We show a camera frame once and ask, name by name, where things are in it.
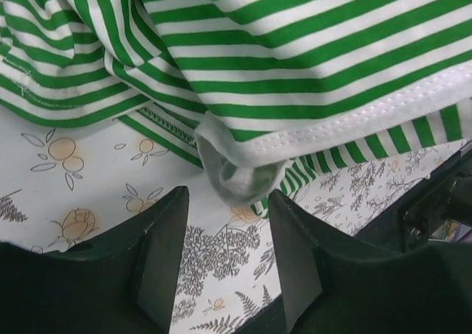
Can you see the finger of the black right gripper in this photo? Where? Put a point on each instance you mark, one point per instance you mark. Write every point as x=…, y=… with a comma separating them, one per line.
x=409, y=222

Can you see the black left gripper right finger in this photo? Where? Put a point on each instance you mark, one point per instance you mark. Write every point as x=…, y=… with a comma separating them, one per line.
x=332, y=282

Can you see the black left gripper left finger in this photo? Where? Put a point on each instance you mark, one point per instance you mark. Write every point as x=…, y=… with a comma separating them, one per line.
x=121, y=281

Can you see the green white striped tank top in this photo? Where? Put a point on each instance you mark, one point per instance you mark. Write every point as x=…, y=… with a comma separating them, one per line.
x=259, y=93

